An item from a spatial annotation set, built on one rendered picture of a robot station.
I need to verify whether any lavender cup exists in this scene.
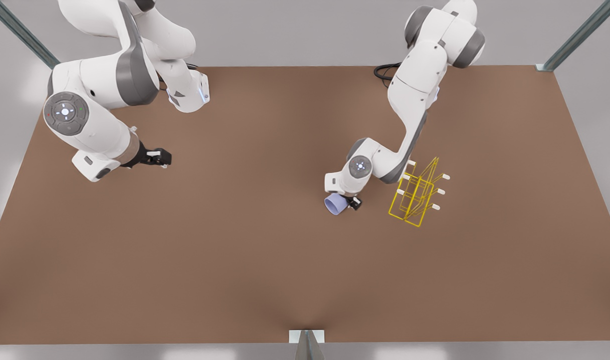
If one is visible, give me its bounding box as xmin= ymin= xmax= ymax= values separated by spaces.
xmin=324 ymin=193 xmax=350 ymax=216

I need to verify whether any yellow wire cup holder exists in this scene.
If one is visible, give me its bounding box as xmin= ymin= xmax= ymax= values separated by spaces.
xmin=388 ymin=157 xmax=451 ymax=228

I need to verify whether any black cable loop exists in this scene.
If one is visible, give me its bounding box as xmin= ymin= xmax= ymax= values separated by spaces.
xmin=374 ymin=62 xmax=403 ymax=89

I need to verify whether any silver frame post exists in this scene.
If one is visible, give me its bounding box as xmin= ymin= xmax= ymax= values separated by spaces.
xmin=289 ymin=329 xmax=325 ymax=360
xmin=535 ymin=0 xmax=610 ymax=72
xmin=0 ymin=0 xmax=61 ymax=70

